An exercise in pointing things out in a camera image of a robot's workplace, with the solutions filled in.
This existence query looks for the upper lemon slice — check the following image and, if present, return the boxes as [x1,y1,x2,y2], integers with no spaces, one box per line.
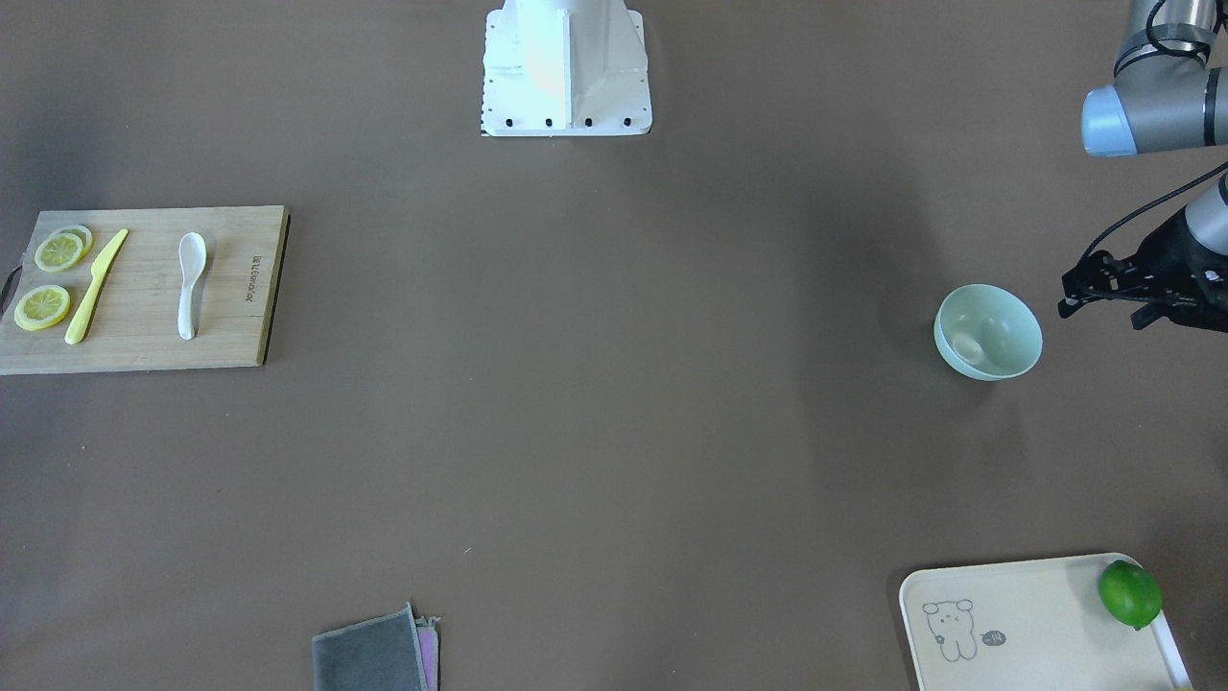
[36,225,95,272]

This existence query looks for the green lime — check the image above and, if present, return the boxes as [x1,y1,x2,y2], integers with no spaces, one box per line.
[1098,560,1163,631]

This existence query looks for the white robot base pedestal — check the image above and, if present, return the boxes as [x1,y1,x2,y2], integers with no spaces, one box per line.
[480,1,653,137]

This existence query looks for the white ceramic spoon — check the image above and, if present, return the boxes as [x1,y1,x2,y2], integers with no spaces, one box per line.
[177,232,208,341]

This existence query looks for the grey folded cloth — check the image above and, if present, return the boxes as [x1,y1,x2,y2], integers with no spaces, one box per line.
[312,603,441,690]

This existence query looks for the cream plastic tray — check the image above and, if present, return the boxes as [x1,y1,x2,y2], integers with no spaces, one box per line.
[899,554,1192,690]

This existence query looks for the yellow plastic knife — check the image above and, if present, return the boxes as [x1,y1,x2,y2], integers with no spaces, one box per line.
[64,227,129,346]

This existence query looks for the light green ceramic bowl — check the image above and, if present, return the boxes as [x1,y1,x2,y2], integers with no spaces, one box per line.
[933,284,1044,382]

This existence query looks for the wooden cutting board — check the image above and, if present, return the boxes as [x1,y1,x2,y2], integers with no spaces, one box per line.
[1,205,290,376]

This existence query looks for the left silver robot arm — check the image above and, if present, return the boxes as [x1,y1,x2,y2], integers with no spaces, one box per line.
[1057,1,1227,333]

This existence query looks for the lower lemon slice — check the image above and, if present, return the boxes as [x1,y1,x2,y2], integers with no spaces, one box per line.
[14,284,72,333]

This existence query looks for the lemon slice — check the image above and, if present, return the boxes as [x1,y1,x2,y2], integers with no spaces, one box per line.
[14,284,72,333]
[36,225,95,272]

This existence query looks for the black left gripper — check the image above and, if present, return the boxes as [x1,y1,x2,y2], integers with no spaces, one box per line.
[1059,209,1227,333]

